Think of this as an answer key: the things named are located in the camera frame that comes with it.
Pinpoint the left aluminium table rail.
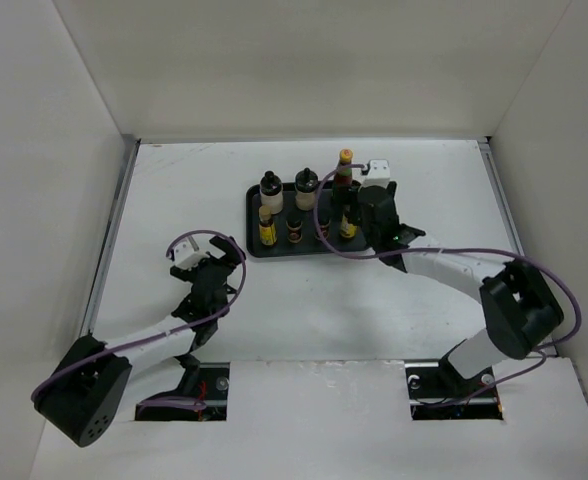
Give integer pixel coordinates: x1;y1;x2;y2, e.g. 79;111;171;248
71;134;141;342

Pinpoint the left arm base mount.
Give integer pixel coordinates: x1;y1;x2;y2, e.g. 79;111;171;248
134;355;231;422

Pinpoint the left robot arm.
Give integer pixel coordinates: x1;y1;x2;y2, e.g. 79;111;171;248
31;230;247;447

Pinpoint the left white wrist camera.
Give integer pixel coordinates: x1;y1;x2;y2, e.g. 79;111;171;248
170;237;208;270

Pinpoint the small spice jar black lid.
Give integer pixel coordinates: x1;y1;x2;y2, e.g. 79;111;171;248
286;211;303;244

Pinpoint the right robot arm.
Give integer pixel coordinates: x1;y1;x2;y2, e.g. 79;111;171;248
335;183;564;396

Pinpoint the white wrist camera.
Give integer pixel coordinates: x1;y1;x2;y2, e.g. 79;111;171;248
170;237;208;270
360;159;391;189

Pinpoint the right aluminium table rail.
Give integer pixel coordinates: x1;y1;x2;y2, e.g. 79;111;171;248
477;138;525;256

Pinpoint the clear shaker bottle black cap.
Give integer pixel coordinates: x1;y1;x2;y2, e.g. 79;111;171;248
259;170;284;215

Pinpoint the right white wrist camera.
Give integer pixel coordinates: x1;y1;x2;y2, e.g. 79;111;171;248
360;159;391;189

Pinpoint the green label chili sauce bottle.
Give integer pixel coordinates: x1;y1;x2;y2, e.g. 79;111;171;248
331;149;353;205

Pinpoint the aluminium table rail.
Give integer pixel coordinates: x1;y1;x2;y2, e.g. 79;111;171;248
477;138;525;256
71;134;141;342

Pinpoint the tall yellow label sauce bottle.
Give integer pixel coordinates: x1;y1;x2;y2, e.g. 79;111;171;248
339;206;358;240

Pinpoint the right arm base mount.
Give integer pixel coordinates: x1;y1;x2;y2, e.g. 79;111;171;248
404;359;503;421

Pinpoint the short yellow label sauce bottle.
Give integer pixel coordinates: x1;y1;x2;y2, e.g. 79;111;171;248
258;205;277;247

